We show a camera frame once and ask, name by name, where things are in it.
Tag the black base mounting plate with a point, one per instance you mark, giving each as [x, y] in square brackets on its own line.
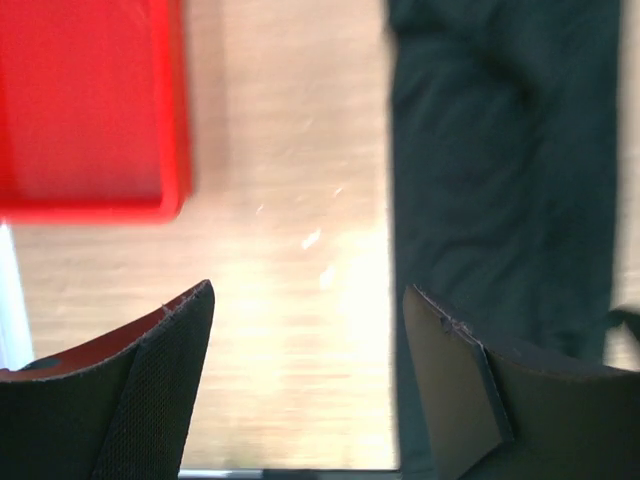
[287, 474]

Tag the red plastic bin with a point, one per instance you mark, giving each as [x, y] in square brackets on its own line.
[94, 112]

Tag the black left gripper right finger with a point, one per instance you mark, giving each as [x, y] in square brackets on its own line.
[498, 407]

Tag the black t shirt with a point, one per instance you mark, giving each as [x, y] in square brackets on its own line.
[504, 163]

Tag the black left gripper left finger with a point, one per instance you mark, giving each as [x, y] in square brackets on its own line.
[116, 407]

